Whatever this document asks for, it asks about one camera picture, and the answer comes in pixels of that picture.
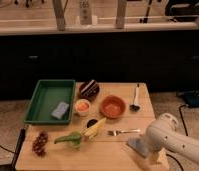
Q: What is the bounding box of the small dark round dish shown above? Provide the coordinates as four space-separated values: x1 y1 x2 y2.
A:
86 119 98 128

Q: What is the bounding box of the black cable on floor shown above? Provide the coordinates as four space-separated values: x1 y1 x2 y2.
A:
166 103 194 171

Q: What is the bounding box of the silver fork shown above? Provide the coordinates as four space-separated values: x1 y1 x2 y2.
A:
108 129 141 136

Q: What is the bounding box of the green pepper toy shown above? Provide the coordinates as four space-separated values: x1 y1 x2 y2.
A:
54 132 82 148

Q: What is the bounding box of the dark blue floor device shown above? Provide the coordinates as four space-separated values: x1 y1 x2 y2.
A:
183 93 199 108

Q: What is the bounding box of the red bowl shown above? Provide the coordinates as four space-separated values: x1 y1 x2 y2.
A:
99 95 126 119

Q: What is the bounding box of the blue-grey sponge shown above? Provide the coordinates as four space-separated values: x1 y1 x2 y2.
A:
51 102 69 119

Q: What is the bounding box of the dark grape bunch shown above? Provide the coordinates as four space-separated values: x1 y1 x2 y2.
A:
32 131 48 157

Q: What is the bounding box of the green plastic tray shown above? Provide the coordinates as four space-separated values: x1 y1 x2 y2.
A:
25 79 76 125

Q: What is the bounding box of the white cup with orange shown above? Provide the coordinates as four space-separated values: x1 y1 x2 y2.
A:
74 99 90 116

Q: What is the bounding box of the yellow corn cob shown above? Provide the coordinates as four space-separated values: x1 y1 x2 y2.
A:
84 118 106 138

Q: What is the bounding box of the white remote device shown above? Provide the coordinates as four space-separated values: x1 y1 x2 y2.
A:
79 0 92 25

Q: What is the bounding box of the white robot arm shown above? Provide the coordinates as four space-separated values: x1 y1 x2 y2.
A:
141 113 199 165

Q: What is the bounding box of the grey towel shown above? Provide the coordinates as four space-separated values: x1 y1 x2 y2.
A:
126 138 149 158

